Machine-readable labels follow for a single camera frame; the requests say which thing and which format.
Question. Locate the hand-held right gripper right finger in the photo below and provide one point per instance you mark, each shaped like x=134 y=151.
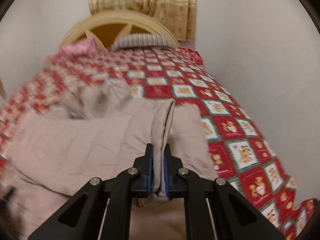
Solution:
x=165 y=172

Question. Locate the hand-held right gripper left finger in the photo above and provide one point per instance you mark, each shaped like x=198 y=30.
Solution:
x=150 y=171

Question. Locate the beige quilted puffer jacket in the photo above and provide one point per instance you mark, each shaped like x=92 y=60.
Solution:
x=82 y=142

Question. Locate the red checked printed bedspread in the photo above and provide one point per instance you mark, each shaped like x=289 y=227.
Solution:
x=225 y=120

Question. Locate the pink patterned pillow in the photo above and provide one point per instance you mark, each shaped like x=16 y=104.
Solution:
x=80 y=46

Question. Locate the yellow patterned curtain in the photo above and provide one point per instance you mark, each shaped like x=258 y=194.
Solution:
x=165 y=7

